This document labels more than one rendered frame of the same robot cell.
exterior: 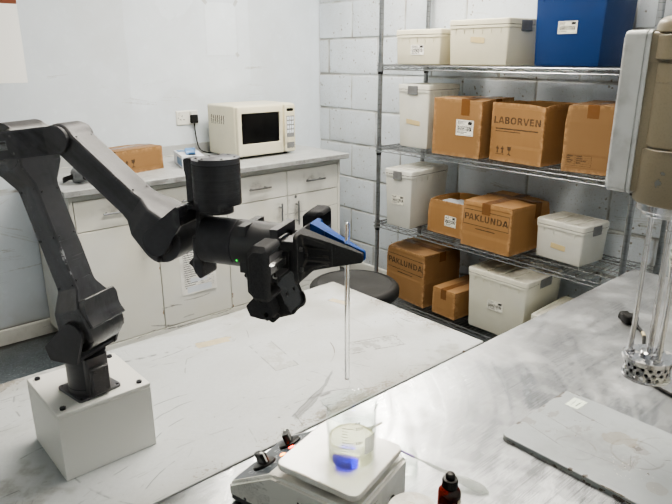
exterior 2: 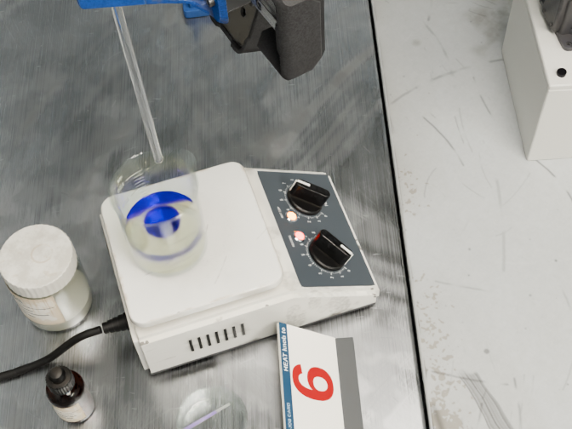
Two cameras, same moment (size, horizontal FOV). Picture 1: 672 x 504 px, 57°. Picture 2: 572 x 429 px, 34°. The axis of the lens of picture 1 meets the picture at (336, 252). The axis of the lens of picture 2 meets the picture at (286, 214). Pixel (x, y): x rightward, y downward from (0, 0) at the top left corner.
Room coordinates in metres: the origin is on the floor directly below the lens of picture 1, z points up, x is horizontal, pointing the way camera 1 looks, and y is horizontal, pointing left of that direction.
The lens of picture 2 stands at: (0.98, -0.24, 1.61)
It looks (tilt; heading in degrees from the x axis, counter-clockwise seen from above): 57 degrees down; 132
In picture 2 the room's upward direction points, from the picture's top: 4 degrees counter-clockwise
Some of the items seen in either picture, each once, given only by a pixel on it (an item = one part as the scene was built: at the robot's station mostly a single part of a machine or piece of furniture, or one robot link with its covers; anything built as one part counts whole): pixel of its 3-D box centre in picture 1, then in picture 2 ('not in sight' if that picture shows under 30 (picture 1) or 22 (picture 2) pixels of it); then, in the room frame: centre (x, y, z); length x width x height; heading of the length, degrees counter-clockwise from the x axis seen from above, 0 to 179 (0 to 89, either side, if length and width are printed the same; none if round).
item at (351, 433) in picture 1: (349, 431); (164, 215); (0.66, -0.02, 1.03); 0.07 x 0.06 x 0.08; 88
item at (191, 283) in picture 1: (198, 265); not in sight; (3.11, 0.73, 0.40); 0.24 x 0.01 x 0.30; 132
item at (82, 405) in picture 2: (449, 494); (65, 390); (0.66, -0.15, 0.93); 0.03 x 0.03 x 0.07
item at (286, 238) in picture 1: (301, 243); not in sight; (0.69, 0.04, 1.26); 0.09 x 0.02 x 0.04; 159
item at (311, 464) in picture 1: (340, 457); (190, 241); (0.67, -0.01, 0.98); 0.12 x 0.12 x 0.01; 57
